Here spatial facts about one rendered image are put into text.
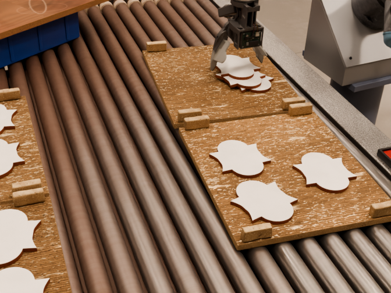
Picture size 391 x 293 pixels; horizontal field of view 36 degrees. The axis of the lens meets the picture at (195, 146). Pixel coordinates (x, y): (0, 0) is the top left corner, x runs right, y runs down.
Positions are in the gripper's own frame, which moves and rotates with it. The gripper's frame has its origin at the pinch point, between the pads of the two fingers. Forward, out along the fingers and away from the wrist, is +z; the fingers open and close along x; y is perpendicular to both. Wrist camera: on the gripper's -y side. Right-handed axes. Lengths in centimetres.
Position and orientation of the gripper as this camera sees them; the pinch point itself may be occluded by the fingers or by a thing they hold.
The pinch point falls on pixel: (235, 65)
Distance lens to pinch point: 165.4
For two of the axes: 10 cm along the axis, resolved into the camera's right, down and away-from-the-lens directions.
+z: -0.3, 8.2, 5.6
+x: 9.3, -1.9, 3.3
